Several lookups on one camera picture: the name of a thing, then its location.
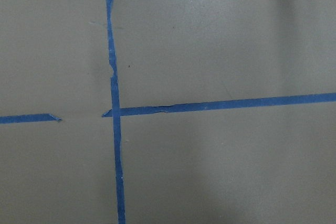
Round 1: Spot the short blue tape piece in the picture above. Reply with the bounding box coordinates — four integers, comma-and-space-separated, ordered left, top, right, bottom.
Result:
1, 113, 62, 124

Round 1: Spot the vertical blue tape strip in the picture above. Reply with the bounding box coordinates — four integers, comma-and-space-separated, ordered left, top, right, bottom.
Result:
106, 0, 126, 223

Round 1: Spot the horizontal blue tape strip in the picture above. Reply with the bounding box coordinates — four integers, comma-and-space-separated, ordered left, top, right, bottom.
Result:
101, 92, 336, 118

